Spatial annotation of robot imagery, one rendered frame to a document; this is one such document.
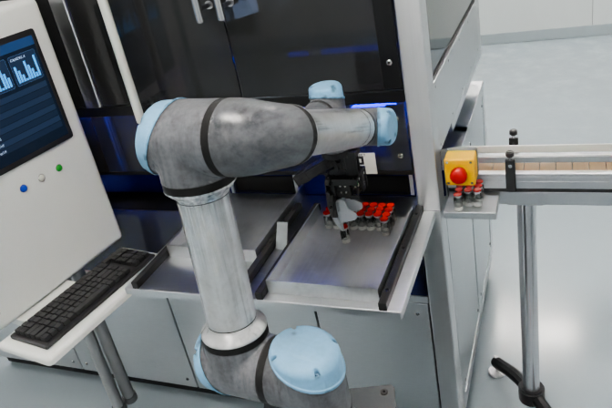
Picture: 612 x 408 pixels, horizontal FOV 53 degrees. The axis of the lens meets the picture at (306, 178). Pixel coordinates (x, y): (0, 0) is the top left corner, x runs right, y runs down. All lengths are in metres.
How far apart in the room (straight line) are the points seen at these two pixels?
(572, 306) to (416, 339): 0.98
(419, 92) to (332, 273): 0.47
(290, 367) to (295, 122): 0.39
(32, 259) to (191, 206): 0.92
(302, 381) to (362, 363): 1.02
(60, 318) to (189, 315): 0.61
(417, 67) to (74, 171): 1.00
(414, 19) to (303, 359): 0.78
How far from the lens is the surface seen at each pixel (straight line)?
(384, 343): 1.92
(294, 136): 0.86
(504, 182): 1.65
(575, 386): 2.38
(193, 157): 0.87
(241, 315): 1.03
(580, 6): 6.11
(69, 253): 1.87
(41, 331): 1.67
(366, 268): 1.41
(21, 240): 1.77
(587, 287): 2.80
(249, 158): 0.84
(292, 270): 1.45
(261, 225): 1.66
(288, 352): 1.02
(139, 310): 2.30
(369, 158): 1.56
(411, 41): 1.43
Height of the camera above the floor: 1.69
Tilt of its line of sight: 26 degrees down
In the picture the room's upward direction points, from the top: 12 degrees counter-clockwise
